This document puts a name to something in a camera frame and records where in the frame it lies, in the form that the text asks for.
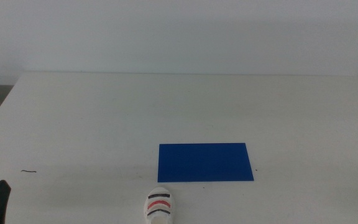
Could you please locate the blue rectangular mat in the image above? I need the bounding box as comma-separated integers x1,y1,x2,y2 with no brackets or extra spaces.
157,142,255,183

